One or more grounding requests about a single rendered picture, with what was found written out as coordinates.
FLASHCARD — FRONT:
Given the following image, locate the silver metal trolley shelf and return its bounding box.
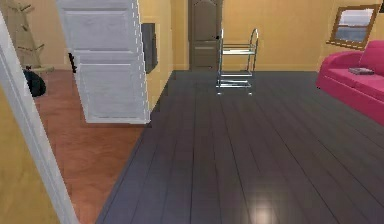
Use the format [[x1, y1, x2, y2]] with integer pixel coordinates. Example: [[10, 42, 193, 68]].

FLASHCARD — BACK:
[[215, 28, 260, 96]]

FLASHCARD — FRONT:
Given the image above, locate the brown wooden room door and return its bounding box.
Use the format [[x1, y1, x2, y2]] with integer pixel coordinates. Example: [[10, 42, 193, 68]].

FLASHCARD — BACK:
[[188, 0, 224, 72]]

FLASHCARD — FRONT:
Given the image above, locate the white panelled room door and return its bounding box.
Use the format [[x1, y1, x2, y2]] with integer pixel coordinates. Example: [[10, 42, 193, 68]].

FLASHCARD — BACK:
[[55, 0, 152, 125]]

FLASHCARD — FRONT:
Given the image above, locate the black bag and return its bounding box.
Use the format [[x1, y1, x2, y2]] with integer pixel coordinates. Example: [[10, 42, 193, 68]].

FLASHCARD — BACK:
[[22, 65, 47, 98]]

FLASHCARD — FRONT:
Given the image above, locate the pink sofa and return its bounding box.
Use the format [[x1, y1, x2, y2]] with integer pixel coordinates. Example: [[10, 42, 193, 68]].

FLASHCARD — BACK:
[[315, 40, 384, 127]]

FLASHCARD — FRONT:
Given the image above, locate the beige wooden coat stand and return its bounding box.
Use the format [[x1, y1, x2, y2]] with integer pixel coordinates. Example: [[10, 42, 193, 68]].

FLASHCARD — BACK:
[[6, 0, 55, 74]]

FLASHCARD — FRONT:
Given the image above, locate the wooden framed window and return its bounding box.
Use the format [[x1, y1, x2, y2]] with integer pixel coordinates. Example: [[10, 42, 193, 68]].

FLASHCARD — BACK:
[[326, 3, 382, 51]]

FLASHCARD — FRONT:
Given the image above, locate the dark grey wall picture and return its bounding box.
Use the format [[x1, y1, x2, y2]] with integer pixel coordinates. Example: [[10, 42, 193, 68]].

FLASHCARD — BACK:
[[141, 22, 159, 75]]

